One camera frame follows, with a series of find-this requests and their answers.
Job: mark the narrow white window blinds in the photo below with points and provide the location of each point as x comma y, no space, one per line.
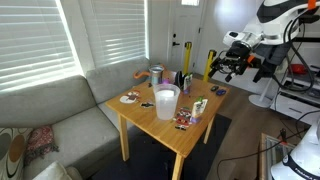
116,30

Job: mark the red patterned cloth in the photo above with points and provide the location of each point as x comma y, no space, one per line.
40,141

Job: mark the white entrance door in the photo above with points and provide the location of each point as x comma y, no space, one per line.
185,23

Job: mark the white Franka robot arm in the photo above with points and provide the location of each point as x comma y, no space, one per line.
276,23

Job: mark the retro patterned cushion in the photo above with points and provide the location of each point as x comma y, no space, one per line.
11,153

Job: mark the black oval case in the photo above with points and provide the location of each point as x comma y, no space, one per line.
179,78

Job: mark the light wooden table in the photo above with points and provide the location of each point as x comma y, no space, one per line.
146,128

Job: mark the red object on shelf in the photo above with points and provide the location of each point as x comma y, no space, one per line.
300,69

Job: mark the glass sided box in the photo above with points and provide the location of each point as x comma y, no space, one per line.
266,150

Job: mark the wide white window blinds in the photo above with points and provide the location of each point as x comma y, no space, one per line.
33,40

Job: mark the small blue object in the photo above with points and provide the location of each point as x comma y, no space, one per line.
221,92

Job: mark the white stand with round base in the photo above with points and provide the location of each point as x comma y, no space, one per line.
260,101

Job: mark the white shelf unit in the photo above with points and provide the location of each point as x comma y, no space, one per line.
286,108

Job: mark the small snack packet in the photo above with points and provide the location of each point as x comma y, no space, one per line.
182,120

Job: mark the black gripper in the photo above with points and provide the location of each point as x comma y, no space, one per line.
237,56

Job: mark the small purple ball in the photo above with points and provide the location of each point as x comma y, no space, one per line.
166,81

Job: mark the metal tumbler cup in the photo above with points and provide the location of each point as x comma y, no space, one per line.
156,78

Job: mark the translucent plastic container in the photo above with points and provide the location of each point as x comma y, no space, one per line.
166,105

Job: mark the dark floor rug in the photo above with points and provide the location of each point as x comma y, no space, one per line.
150,163

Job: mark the small black sticker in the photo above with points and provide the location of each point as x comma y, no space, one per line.
147,104

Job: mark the orange octopus plush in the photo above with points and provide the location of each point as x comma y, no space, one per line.
141,74

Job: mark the plain white cushion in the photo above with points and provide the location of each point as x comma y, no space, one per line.
55,171

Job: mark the white packet with green print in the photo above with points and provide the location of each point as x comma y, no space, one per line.
199,108

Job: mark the grey fabric sofa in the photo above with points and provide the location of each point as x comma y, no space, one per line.
66,100

